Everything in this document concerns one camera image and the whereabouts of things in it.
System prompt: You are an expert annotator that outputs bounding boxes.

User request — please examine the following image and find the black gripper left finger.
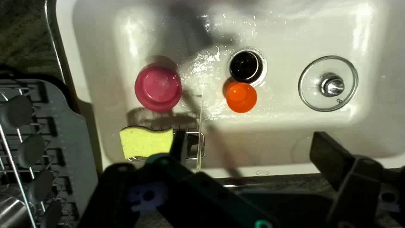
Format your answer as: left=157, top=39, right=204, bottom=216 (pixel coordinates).
left=78, top=153, right=281, bottom=228

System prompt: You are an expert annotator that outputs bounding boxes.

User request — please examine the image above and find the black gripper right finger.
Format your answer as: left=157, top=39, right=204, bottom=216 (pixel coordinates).
left=309, top=131, right=405, bottom=228

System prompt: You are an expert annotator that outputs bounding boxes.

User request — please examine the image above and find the clear sponge caddy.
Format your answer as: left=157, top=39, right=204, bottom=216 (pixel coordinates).
left=170, top=98, right=207, bottom=171

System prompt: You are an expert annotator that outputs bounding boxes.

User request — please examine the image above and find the yellow sponge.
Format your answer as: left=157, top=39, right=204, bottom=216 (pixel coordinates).
left=119, top=127, right=175, bottom=162

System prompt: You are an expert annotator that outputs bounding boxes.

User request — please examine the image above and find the white kitchen sink basin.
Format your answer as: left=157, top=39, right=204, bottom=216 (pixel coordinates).
left=44, top=0, right=405, bottom=180

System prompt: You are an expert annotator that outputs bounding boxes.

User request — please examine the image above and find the pink plastic bowl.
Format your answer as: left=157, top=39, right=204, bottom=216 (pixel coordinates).
left=133, top=64, right=183, bottom=114

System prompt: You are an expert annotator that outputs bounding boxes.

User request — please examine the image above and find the orange plastic cup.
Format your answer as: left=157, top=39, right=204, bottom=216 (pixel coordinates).
left=221, top=79, right=259, bottom=114

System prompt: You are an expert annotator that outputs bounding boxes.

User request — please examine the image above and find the grey plastic dish rack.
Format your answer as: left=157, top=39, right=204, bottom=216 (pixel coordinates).
left=0, top=67, right=101, bottom=228

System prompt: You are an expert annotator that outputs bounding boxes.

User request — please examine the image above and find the black sink drain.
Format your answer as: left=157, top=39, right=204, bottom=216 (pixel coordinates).
left=226, top=48, right=268, bottom=88

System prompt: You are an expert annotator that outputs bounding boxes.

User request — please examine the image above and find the shiny metal utensil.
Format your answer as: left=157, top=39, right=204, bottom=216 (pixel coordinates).
left=0, top=195, right=29, bottom=228

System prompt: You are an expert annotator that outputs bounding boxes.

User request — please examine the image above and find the metal wire rack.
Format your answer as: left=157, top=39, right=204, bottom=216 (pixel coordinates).
left=0, top=123, right=48, bottom=228

